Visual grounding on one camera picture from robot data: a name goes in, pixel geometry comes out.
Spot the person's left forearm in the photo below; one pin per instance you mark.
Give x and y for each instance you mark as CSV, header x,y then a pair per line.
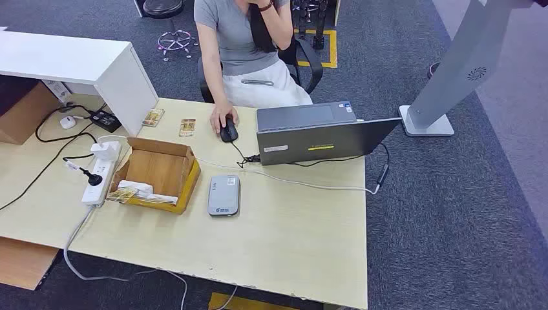
x,y
278,25

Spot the dark smartphone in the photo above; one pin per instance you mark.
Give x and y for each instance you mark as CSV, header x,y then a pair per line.
x,y
257,82

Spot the grey kiosk stand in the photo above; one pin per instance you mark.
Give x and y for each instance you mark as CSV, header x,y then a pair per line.
x,y
462,60

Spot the small white round device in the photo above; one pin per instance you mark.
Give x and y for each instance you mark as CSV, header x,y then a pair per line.
x,y
67,122

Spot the black computer mouse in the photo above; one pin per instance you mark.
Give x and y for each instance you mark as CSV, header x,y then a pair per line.
x,y
230,132

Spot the person's left hand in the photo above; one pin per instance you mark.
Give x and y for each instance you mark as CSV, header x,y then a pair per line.
x,y
260,2

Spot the person's right forearm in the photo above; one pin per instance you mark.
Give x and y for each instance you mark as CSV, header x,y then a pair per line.
x,y
216,81

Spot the black power plug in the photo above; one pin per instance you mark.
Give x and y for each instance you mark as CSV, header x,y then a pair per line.
x,y
94,179

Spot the black office chair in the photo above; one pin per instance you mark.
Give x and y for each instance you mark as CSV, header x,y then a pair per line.
x,y
314,64

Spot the wooden cabinet panel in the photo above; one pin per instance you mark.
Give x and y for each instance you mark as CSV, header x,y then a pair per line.
x,y
23,263

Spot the black power brick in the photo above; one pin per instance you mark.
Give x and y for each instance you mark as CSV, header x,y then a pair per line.
x,y
105,121

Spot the person's right hand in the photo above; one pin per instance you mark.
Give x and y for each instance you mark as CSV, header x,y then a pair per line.
x,y
222,110

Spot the person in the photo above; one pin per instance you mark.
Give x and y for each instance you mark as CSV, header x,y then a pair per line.
x,y
235,38

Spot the open cardboard box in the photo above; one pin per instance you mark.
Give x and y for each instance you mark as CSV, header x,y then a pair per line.
x,y
158,167

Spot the white desk shelf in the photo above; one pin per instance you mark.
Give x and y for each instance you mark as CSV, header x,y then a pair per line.
x,y
64,55

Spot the dark round base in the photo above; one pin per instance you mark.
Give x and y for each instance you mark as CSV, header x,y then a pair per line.
x,y
432,70

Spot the grey laptop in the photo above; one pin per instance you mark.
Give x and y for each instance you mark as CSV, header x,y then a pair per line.
x,y
317,143

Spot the yellow floor tape square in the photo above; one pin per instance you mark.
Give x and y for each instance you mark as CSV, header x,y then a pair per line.
x,y
332,47

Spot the white labelled small box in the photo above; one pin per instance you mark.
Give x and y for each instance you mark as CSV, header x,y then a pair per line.
x,y
58,90

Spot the black stool chrome base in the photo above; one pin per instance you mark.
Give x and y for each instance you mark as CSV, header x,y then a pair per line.
x,y
162,7

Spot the white charger adapter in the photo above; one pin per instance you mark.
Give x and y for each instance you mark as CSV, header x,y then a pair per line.
x,y
105,150

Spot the black stand legs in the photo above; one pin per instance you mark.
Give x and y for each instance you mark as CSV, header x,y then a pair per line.
x,y
319,25

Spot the large brown cardboard box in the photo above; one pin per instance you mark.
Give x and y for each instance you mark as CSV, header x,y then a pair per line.
x,y
25,113

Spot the grey card reader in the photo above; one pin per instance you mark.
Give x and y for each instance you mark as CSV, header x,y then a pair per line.
x,y
223,197

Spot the white power strip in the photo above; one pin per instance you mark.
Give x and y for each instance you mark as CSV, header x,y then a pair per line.
x,y
97,188

